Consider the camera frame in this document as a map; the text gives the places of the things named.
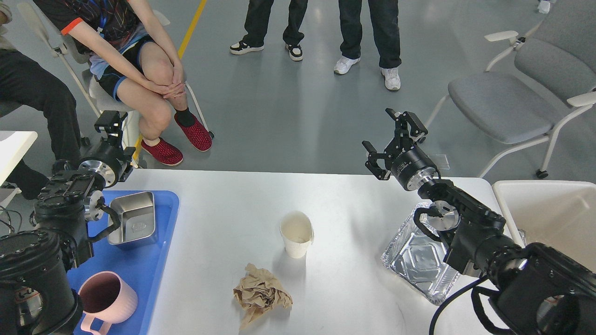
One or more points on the pink ribbed mug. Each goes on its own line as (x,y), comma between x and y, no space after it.
(106,300)

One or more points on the blue plastic tray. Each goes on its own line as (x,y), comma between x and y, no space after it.
(141,267)

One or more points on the stainless steel rectangular container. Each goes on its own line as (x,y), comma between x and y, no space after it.
(138,221)

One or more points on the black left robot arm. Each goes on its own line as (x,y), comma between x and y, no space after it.
(71,215)

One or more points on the crumpled brown paper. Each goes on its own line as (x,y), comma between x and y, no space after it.
(258,292)

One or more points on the aluminium foil tray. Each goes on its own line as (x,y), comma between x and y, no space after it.
(419,260)

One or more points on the seated person black shirt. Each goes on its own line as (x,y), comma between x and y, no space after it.
(134,61)

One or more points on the grey office chair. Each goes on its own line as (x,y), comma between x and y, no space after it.
(559,54)

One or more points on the person in black trousers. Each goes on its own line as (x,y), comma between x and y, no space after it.
(23,81)

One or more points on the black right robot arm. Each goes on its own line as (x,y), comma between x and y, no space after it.
(532,290)

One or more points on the white paper cup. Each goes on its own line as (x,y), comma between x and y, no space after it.
(297,233)

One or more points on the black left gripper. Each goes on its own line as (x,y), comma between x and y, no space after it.
(109,159)

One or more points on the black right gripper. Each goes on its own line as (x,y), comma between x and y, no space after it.
(407,163)

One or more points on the white plastic bin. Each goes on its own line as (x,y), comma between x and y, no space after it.
(560,214)

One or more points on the white side table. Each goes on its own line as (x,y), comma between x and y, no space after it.
(13,146)

